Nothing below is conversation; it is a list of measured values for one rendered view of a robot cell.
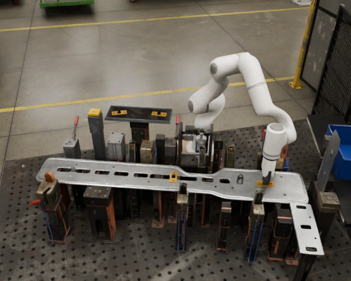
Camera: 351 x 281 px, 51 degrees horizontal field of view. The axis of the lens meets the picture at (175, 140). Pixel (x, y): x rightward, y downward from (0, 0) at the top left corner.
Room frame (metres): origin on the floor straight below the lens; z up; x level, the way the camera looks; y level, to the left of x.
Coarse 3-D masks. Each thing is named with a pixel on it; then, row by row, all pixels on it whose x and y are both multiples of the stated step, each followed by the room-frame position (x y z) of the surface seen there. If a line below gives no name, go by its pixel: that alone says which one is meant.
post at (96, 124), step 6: (102, 114) 1.81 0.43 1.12; (90, 120) 1.75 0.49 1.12; (96, 120) 1.75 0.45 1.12; (102, 120) 1.79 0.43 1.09; (90, 126) 1.75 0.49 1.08; (96, 126) 1.75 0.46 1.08; (102, 126) 1.78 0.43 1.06; (90, 132) 1.75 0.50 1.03; (96, 132) 1.75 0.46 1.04; (102, 132) 1.78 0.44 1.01; (96, 138) 1.76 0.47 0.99; (102, 138) 1.77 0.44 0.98; (96, 144) 1.76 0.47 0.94; (102, 144) 1.76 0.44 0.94; (96, 150) 1.76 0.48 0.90; (102, 150) 1.76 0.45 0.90; (96, 156) 1.76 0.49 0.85; (102, 156) 1.76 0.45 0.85
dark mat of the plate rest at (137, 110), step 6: (114, 108) 1.82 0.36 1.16; (120, 108) 1.82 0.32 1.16; (126, 108) 1.82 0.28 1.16; (132, 108) 1.82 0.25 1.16; (138, 108) 1.82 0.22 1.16; (144, 108) 1.82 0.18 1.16; (108, 114) 1.75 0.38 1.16; (126, 114) 1.75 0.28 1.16; (132, 114) 1.75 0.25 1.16; (138, 114) 1.75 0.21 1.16; (144, 114) 1.76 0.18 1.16; (150, 114) 1.76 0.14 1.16; (168, 114) 1.76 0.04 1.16; (168, 120) 1.69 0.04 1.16
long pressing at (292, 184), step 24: (48, 168) 1.47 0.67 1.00; (96, 168) 1.47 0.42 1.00; (120, 168) 1.47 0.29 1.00; (144, 168) 1.47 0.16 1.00; (168, 168) 1.48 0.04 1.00; (240, 168) 1.48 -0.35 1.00; (192, 192) 1.31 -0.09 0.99; (216, 192) 1.30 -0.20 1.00; (240, 192) 1.30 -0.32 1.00; (264, 192) 1.30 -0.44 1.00; (288, 192) 1.30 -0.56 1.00
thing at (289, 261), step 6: (306, 228) 1.13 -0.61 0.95; (294, 234) 1.14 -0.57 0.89; (294, 240) 1.13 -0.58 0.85; (288, 246) 1.17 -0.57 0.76; (294, 246) 1.13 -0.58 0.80; (288, 252) 1.14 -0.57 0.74; (294, 252) 1.13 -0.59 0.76; (288, 258) 1.13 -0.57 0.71; (294, 258) 1.13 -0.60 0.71; (288, 264) 1.10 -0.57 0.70; (294, 264) 1.10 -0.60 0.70
